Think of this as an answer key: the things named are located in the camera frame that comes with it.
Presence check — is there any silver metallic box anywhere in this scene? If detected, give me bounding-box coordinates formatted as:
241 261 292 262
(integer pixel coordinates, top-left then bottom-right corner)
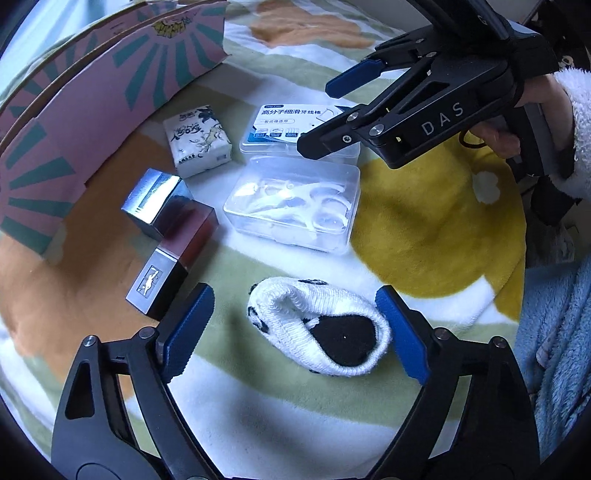
121 168 195 241

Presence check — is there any clear plastic floss box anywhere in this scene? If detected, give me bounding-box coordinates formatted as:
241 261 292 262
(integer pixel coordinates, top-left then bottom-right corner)
223 104 362 254

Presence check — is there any person's right forearm white sleeve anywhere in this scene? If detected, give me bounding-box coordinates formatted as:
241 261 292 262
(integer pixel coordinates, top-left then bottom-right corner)
551 67 591 208

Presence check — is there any white printed tissue packet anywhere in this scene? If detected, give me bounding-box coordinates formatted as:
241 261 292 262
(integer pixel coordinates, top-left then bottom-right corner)
163 104 234 179

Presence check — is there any pink and teal cardboard box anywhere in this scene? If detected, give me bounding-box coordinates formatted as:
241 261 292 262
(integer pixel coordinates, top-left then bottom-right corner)
0 0 232 266

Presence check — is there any pile of white floss picks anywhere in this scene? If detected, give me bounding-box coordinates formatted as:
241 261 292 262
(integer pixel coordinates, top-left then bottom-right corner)
233 180 347 232

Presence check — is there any light blue fleece blanket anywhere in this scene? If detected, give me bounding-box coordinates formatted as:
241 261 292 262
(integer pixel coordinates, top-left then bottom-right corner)
515 222 591 462

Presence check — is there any person's right hand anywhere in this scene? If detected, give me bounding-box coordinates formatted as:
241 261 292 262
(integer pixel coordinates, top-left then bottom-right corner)
471 74 575 158

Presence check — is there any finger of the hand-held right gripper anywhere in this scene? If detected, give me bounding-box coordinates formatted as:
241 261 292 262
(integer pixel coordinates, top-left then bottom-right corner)
325 23 444 99
297 54 437 161

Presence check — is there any dark red silver-ended box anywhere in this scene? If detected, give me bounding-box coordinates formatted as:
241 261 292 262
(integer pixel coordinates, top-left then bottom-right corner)
126 200 218 321

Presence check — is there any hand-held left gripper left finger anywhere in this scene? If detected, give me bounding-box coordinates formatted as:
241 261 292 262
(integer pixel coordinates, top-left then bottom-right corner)
50 282 215 480

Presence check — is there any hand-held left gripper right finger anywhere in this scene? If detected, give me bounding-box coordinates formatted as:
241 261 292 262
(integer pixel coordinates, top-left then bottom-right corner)
369 286 541 480

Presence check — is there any white and black sock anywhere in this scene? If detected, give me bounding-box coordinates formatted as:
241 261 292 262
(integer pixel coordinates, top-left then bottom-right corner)
246 276 393 377

